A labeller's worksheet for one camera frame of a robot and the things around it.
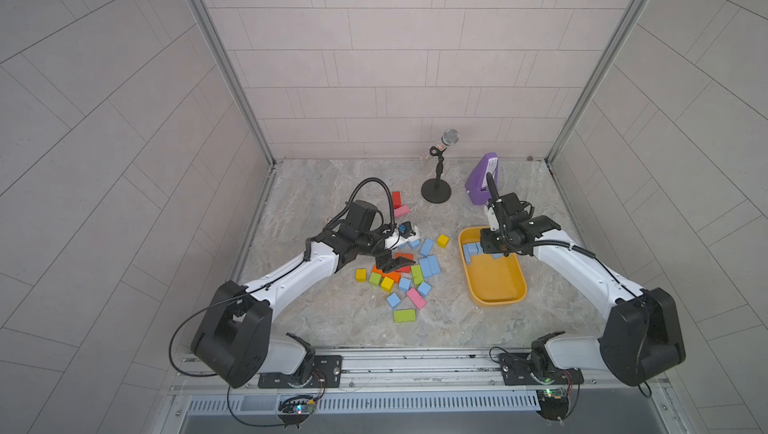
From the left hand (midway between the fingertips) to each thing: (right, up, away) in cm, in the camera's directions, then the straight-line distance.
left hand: (412, 246), depth 79 cm
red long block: (-2, -9, +9) cm, 12 cm away
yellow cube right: (+10, -1, +14) cm, 17 cm away
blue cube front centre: (-2, -12, +5) cm, 13 cm away
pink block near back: (-2, +7, +22) cm, 24 cm away
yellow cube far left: (-15, -10, +6) cm, 18 cm away
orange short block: (-1, -5, +12) cm, 13 cm away
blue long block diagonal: (+5, -3, +12) cm, 14 cm away
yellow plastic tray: (+24, -13, +9) cm, 28 cm away
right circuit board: (+33, -35, -10) cm, 49 cm away
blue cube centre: (+1, -2, +12) cm, 12 cm away
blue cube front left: (-5, -15, +1) cm, 16 cm away
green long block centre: (+2, -10, +7) cm, 13 cm away
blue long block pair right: (+7, -7, +10) cm, 14 cm away
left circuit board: (-25, -32, -14) cm, 43 cm away
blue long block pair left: (+4, -8, +8) cm, 12 cm away
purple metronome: (+23, +17, +22) cm, 36 cm away
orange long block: (-5, -10, +6) cm, 13 cm away
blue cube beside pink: (+3, -13, +4) cm, 14 cm away
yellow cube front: (-7, -11, +4) cm, 14 cm away
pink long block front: (+1, -15, +3) cm, 16 cm away
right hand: (+21, 0, +7) cm, 22 cm away
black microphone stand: (+10, +14, +28) cm, 33 cm away
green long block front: (-3, -19, 0) cm, 19 cm away
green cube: (-10, -10, +5) cm, 16 cm away
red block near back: (-4, +11, +26) cm, 29 cm away
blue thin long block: (+17, -4, +9) cm, 20 cm away
